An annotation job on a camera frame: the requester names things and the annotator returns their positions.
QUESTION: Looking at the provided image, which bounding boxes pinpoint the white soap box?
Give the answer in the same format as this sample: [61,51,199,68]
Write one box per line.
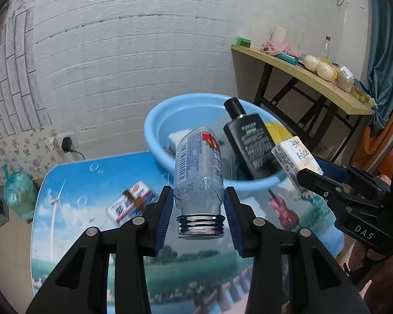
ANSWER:
[271,136,324,196]

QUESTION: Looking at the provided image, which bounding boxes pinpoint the yellow mesh bag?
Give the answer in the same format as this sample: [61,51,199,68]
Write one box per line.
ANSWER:
[264,122,293,145]

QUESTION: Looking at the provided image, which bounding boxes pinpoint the black lotion bottle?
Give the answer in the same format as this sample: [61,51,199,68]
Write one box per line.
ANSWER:
[223,98,281,180]

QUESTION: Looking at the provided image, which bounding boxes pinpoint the clear plastic bottle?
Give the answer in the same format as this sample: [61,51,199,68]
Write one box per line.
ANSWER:
[174,126,225,240]

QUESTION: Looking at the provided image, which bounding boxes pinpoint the white power adapter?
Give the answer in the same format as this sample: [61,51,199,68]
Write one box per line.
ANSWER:
[167,129,190,154]

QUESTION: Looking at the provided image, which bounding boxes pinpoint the green grapes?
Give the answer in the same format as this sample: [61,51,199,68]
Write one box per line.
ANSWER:
[351,86,375,109]

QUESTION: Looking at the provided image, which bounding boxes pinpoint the wooden side table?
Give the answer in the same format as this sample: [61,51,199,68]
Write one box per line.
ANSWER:
[231,45,374,162]

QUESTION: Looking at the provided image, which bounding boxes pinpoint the bagged grain packet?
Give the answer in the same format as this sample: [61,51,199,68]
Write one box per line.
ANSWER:
[336,66,354,93]

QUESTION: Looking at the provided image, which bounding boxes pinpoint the banded floss pick box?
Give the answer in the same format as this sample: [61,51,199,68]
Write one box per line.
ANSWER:
[106,181,158,226]

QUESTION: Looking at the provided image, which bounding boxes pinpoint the cream bread bun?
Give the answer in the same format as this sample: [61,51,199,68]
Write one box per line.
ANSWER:
[316,61,337,82]
[303,55,320,73]

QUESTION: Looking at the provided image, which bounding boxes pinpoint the teal garbage bag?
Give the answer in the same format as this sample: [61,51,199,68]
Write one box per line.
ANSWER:
[3,165,39,223]

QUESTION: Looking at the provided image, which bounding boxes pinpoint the glass bottle red cap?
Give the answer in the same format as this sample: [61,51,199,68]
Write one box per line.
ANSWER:
[320,36,331,60]

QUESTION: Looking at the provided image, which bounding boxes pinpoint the teal tube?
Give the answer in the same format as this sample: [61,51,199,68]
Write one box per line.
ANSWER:
[276,53,298,65]

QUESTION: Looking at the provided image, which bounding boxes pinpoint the teal curtain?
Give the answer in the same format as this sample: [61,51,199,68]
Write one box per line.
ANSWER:
[367,0,393,132]

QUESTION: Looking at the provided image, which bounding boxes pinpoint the pink cloth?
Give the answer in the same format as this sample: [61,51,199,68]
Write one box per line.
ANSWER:
[260,41,301,58]

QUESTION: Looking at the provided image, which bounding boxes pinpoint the blue plastic basin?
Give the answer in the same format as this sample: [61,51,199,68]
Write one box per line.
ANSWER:
[143,93,288,194]

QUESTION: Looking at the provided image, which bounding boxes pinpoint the white paper roll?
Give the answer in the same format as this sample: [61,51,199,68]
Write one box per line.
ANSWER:
[271,25,287,43]

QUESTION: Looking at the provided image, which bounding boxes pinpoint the green small box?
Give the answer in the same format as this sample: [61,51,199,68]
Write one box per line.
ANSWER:
[236,38,251,48]

